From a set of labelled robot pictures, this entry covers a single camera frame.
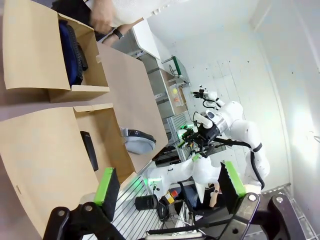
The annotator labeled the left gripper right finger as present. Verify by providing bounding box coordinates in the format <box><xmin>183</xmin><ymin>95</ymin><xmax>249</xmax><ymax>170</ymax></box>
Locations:
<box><xmin>214</xmin><ymin>160</ymin><xmax>313</xmax><ymax>240</ymax></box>

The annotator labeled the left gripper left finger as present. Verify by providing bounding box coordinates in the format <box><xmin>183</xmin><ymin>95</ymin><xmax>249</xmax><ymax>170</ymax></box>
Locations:
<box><xmin>42</xmin><ymin>166</ymin><xmax>141</xmax><ymax>240</ymax></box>

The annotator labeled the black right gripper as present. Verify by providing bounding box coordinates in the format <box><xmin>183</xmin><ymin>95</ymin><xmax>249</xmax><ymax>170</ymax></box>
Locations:
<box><xmin>179</xmin><ymin>122</ymin><xmax>221</xmax><ymax>161</ymax></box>

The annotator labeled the black stapler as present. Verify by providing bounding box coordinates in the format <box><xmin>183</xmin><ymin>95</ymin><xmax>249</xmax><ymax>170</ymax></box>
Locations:
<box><xmin>79</xmin><ymin>130</ymin><xmax>100</xmax><ymax>172</ymax></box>

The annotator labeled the dark blue zipper pouch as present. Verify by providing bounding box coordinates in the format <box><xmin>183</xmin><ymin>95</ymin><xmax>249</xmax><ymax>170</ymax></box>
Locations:
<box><xmin>58</xmin><ymin>21</ymin><xmax>89</xmax><ymax>86</ymax></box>

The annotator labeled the open brown cardboard box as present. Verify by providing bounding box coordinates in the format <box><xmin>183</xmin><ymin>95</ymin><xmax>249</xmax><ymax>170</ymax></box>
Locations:
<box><xmin>0</xmin><ymin>102</ymin><xmax>137</xmax><ymax>240</ymax></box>
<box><xmin>2</xmin><ymin>0</ymin><xmax>111</xmax><ymax>104</ymax></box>

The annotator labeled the person's left hand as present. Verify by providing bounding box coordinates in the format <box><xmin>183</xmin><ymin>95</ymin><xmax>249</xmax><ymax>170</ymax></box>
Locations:
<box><xmin>101</xmin><ymin>34</ymin><xmax>118</xmax><ymax>48</ymax></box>

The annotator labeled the person's right hand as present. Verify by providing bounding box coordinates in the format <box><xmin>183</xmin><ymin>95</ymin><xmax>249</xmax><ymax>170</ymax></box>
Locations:
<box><xmin>90</xmin><ymin>0</ymin><xmax>119</xmax><ymax>34</ymax></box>

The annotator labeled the black mesh cup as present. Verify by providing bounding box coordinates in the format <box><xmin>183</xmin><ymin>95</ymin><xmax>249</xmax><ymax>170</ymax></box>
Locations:
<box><xmin>134</xmin><ymin>194</ymin><xmax>159</xmax><ymax>211</ymax></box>

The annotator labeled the seated person in blue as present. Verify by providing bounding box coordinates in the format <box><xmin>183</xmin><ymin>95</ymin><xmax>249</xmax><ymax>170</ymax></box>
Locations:
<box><xmin>183</xmin><ymin>181</ymin><xmax>225</xmax><ymax>211</ymax></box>

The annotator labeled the wooden top background table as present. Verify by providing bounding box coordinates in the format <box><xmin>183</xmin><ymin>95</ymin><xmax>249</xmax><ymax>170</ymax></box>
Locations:
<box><xmin>159</xmin><ymin>56</ymin><xmax>192</xmax><ymax>118</ymax></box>

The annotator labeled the grey zipper pencil case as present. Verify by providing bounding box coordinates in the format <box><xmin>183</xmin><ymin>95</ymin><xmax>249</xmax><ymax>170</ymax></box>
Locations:
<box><xmin>119</xmin><ymin>126</ymin><xmax>157</xmax><ymax>155</ymax></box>

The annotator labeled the yellow red emergency stop button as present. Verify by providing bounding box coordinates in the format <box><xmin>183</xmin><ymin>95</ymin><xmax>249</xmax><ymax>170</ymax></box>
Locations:
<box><xmin>161</xmin><ymin>189</ymin><xmax>180</xmax><ymax>204</ymax></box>

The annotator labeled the white side table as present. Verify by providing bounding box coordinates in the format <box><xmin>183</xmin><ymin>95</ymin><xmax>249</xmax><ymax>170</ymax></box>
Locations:
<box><xmin>131</xmin><ymin>17</ymin><xmax>162</xmax><ymax>61</ymax></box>

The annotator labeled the person in white sweater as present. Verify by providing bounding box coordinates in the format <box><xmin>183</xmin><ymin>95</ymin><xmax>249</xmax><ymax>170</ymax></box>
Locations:
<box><xmin>51</xmin><ymin>0</ymin><xmax>187</xmax><ymax>43</ymax></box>

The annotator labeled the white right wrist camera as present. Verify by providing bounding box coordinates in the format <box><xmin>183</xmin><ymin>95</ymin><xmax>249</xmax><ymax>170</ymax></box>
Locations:
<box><xmin>194</xmin><ymin>111</ymin><xmax>216</xmax><ymax>129</ymax></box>

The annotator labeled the slotted aluminium base plate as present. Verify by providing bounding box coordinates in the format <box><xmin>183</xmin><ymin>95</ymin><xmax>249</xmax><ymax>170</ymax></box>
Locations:
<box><xmin>109</xmin><ymin>159</ymin><xmax>201</xmax><ymax>240</ymax></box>

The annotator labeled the black right arm cable sleeve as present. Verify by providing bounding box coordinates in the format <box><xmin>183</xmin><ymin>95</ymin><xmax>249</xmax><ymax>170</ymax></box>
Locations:
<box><xmin>212</xmin><ymin>136</ymin><xmax>266</xmax><ymax>192</ymax></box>

